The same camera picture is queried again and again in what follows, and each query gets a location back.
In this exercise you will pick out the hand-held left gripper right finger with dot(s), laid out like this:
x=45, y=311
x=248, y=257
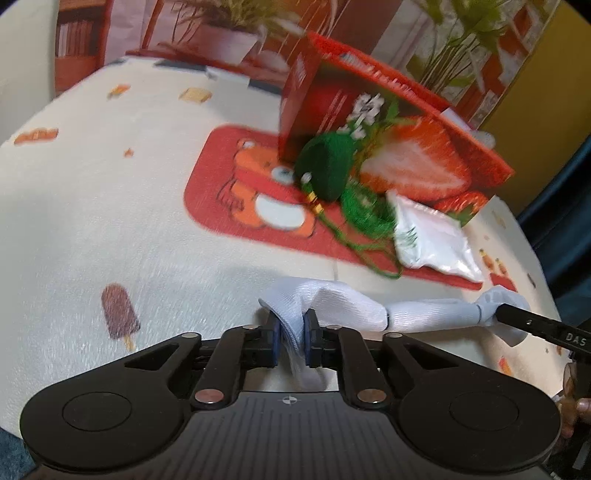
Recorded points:
x=308, y=340

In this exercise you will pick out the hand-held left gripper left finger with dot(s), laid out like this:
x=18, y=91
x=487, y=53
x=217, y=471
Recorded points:
x=275, y=339

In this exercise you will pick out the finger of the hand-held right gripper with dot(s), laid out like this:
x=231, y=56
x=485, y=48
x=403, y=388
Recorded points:
x=545, y=325

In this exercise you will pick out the white sock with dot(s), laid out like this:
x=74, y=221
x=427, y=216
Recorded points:
x=344, y=305

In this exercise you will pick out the red cardboard box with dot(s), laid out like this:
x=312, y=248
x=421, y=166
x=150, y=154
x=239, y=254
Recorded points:
x=401, y=152

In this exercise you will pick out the person's right hand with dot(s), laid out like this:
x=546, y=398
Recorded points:
x=577, y=406

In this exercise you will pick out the blue curtain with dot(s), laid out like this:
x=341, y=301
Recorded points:
x=558, y=203

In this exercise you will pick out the white plastic packet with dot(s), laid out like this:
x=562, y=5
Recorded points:
x=436, y=240

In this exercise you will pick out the green knitted pouch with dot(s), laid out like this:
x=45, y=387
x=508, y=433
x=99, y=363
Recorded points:
x=367, y=210

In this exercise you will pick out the bear print blanket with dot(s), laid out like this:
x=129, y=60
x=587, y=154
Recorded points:
x=115, y=207

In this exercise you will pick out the dark blue cloth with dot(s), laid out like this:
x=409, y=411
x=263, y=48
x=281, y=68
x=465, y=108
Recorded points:
x=14, y=457

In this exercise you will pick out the wall poster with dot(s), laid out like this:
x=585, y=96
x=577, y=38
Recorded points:
x=323, y=18

